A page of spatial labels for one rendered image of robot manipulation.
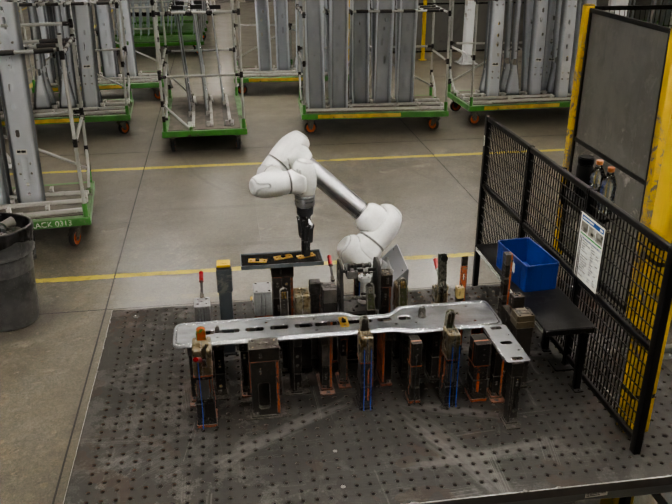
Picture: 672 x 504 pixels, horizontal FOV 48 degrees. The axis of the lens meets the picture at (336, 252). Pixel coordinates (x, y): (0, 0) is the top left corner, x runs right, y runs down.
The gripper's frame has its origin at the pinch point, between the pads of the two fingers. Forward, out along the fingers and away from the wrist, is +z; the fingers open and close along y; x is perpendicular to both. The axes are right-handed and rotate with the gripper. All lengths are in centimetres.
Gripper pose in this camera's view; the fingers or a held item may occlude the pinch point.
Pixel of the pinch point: (305, 247)
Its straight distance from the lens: 341.1
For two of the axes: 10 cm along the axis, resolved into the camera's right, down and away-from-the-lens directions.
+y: 4.9, 3.6, -8.0
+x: 8.7, -2.0, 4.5
